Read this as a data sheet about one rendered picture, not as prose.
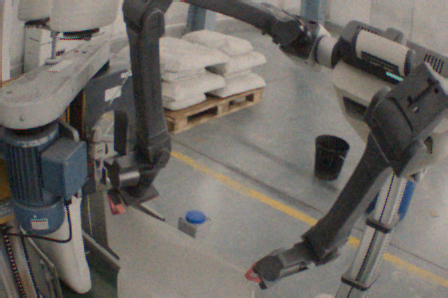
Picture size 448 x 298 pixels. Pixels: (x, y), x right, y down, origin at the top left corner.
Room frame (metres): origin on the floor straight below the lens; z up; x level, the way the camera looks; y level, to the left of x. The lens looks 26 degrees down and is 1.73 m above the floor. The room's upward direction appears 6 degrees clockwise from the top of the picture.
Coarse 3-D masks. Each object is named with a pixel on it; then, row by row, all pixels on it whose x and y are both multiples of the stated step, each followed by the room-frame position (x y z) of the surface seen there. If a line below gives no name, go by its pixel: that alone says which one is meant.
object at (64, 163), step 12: (60, 144) 0.82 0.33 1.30; (72, 144) 0.82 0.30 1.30; (84, 144) 0.83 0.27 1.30; (48, 156) 0.76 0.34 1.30; (60, 156) 0.77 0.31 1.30; (72, 156) 0.78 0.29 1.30; (84, 156) 0.83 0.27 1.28; (48, 168) 0.76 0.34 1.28; (60, 168) 0.75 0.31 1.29; (72, 168) 0.78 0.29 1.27; (84, 168) 0.83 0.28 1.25; (48, 180) 0.76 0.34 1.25; (60, 180) 0.75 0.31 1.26; (72, 180) 0.77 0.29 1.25; (84, 180) 0.83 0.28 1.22; (60, 192) 0.75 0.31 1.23; (72, 192) 0.77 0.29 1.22
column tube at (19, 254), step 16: (0, 0) 0.92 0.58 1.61; (0, 16) 0.92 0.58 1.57; (0, 32) 0.93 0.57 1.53; (0, 48) 0.93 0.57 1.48; (0, 64) 0.93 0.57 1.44; (0, 80) 0.93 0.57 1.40; (16, 224) 0.93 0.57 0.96; (0, 240) 0.87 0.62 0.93; (16, 240) 0.92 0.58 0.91; (0, 256) 0.86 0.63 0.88; (16, 256) 0.91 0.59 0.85; (0, 272) 0.84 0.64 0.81; (0, 288) 0.90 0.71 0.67; (16, 288) 0.87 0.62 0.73; (32, 288) 0.93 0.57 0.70
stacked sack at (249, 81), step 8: (248, 72) 4.70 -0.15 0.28; (224, 80) 4.39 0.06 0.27; (232, 80) 4.41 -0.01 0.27; (240, 80) 4.46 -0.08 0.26; (248, 80) 4.50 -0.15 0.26; (256, 80) 4.57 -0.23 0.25; (224, 88) 4.25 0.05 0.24; (232, 88) 4.29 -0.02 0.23; (240, 88) 4.38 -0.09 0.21; (248, 88) 4.47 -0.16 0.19; (216, 96) 4.25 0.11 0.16; (224, 96) 4.23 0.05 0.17
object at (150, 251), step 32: (128, 224) 1.06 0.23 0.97; (160, 224) 1.02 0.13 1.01; (128, 256) 1.07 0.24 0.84; (160, 256) 0.98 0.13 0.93; (192, 256) 0.93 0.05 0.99; (224, 256) 0.91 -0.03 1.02; (128, 288) 0.99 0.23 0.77; (160, 288) 0.97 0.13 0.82; (192, 288) 0.93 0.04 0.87; (224, 288) 0.89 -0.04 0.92
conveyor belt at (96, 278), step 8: (88, 256) 1.55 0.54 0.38; (88, 264) 1.49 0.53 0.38; (96, 264) 1.50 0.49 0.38; (96, 272) 1.45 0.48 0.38; (104, 272) 1.46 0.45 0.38; (112, 272) 1.47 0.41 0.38; (96, 280) 1.39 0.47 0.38; (104, 280) 1.40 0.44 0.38; (112, 280) 1.42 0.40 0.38; (64, 288) 1.28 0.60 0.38; (96, 288) 1.34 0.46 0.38; (104, 288) 1.35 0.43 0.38; (112, 288) 1.36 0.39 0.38; (64, 296) 1.23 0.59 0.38; (72, 296) 1.24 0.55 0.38; (80, 296) 1.26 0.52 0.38; (88, 296) 1.27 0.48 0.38; (96, 296) 1.28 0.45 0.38; (104, 296) 1.30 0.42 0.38; (112, 296) 1.31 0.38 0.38
